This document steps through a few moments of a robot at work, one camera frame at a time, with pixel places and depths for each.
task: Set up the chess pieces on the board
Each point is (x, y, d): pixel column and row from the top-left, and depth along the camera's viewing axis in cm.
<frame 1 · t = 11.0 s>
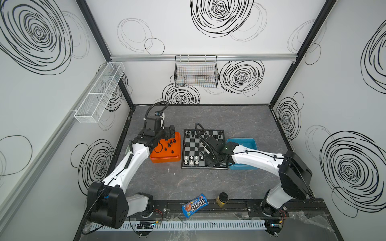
left hand: (168, 127, 84), fingers open
right hand: (205, 160, 84), fingers closed
orange plastic tray: (167, 150, 97), on the table
black white chessboard: (193, 153, 93), point 3 cm above the table

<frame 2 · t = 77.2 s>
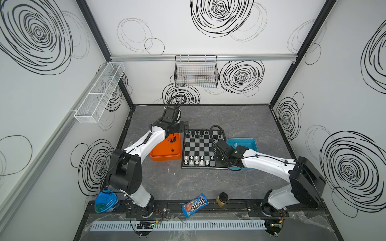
left hand: (182, 125, 89), fingers open
right hand: (214, 163, 84), fingers closed
the named things where they were.

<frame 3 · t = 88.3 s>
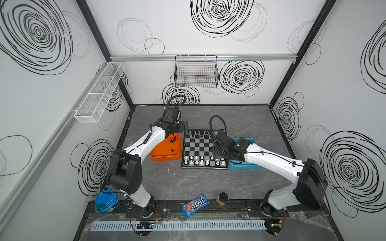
left hand: (182, 125, 89), fingers open
right hand: (216, 152, 82), fingers open
the named things where they were.

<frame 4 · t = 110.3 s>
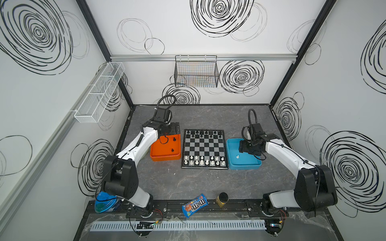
left hand: (173, 128, 88), fingers open
right hand: (242, 149, 87), fingers open
the named things where they were.

